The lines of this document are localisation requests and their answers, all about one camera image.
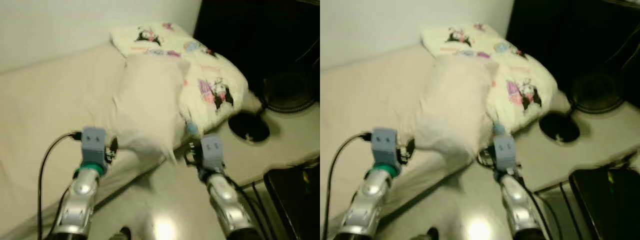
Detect white pillow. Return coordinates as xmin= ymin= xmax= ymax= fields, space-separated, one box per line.
xmin=414 ymin=54 xmax=500 ymax=164
xmin=114 ymin=54 xmax=191 ymax=164

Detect cream cartoon print blanket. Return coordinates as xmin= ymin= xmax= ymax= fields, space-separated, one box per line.
xmin=421 ymin=22 xmax=559 ymax=135
xmin=110 ymin=22 xmax=249 ymax=139

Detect robot left leg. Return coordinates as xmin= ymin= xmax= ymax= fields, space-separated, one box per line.
xmin=107 ymin=226 xmax=132 ymax=240
xmin=412 ymin=226 xmax=441 ymax=240

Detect black box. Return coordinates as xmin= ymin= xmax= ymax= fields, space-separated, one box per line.
xmin=263 ymin=160 xmax=321 ymax=240
xmin=569 ymin=162 xmax=640 ymax=240

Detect black standing fan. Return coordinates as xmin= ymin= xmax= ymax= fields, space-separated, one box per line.
xmin=228 ymin=70 xmax=321 ymax=144
xmin=539 ymin=70 xmax=627 ymax=144

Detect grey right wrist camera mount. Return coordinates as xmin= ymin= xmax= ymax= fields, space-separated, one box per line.
xmin=200 ymin=134 xmax=226 ymax=172
xmin=493 ymin=134 xmax=517 ymax=172

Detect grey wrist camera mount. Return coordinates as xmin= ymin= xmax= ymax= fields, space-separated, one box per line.
xmin=80 ymin=127 xmax=108 ymax=168
xmin=200 ymin=134 xmax=226 ymax=172
xmin=371 ymin=127 xmax=399 ymax=168
xmin=493 ymin=134 xmax=517 ymax=172

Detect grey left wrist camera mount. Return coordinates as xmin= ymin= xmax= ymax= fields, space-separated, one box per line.
xmin=80 ymin=127 xmax=108 ymax=168
xmin=371 ymin=127 xmax=399 ymax=168

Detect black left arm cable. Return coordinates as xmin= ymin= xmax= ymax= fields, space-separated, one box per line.
xmin=37 ymin=131 xmax=83 ymax=240
xmin=323 ymin=131 xmax=374 ymax=240

